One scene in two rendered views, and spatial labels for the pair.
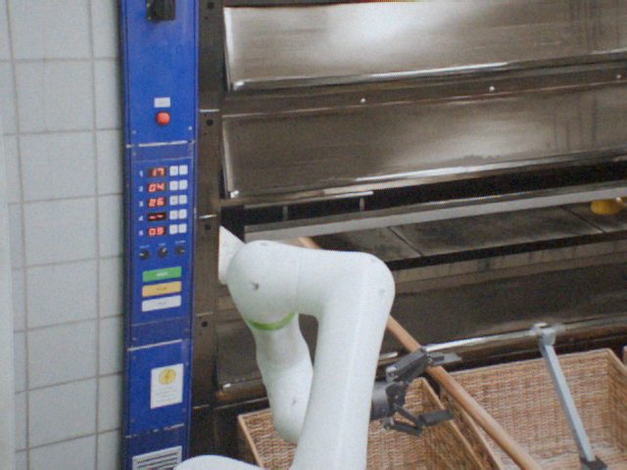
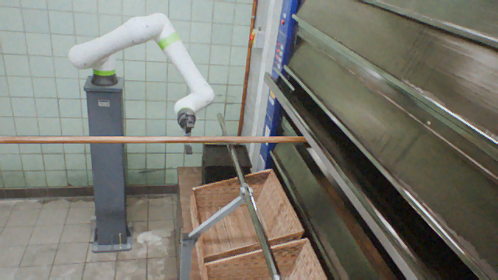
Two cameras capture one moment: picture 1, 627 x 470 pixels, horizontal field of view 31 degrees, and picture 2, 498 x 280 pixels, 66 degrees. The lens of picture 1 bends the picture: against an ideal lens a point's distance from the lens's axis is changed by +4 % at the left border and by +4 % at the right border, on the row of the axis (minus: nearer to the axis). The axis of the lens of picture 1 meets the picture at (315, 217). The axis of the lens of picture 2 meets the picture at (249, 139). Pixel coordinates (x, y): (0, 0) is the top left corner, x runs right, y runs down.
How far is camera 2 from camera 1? 3.14 m
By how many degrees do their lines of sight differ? 88
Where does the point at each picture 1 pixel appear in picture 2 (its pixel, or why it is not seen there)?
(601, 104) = (419, 142)
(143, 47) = not seen: outside the picture
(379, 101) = (328, 53)
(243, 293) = not seen: hidden behind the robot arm
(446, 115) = (351, 82)
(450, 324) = (319, 217)
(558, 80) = (394, 96)
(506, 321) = (333, 248)
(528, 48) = (378, 54)
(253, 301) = not seen: hidden behind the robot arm
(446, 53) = (348, 36)
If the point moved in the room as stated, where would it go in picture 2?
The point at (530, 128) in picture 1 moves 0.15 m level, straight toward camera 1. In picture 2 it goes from (373, 122) to (330, 110)
